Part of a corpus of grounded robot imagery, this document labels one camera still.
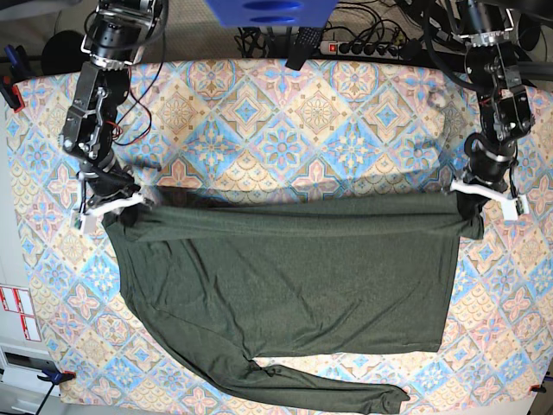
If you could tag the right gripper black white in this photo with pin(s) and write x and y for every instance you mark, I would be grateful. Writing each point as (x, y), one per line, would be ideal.
(107, 191)

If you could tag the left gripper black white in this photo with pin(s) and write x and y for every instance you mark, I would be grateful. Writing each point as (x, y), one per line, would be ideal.
(489, 176)

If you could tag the dark green long-sleeve shirt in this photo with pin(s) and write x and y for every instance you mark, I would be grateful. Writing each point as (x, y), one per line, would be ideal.
(219, 287)

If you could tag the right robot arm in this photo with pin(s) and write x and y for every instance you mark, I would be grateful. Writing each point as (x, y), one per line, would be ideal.
(116, 34)

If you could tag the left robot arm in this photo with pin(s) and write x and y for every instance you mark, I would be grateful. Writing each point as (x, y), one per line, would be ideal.
(494, 74)

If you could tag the patterned pastel tablecloth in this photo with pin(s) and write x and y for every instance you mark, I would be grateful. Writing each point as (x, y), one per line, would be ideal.
(254, 132)

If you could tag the red white labels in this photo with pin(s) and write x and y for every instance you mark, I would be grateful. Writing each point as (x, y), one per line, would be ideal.
(18, 308)

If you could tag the black round stand base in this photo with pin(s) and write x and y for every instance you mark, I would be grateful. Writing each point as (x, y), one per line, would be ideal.
(62, 53)

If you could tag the blue clamp upper left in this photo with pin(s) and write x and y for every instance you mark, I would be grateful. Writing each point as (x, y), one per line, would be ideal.
(9, 89)

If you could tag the blue clamp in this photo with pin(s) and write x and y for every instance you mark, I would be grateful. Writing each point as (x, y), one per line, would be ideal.
(53, 378)
(9, 89)

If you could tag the blue clamp lower left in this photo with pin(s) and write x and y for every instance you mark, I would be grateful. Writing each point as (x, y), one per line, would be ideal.
(53, 378)

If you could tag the red clamp lower right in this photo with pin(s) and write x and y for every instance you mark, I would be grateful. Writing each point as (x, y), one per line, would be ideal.
(538, 389)

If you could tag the black remote control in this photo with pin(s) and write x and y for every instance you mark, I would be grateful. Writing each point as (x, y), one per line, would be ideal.
(307, 41)

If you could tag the white power strip red switch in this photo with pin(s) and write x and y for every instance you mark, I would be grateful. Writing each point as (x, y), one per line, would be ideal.
(359, 49)

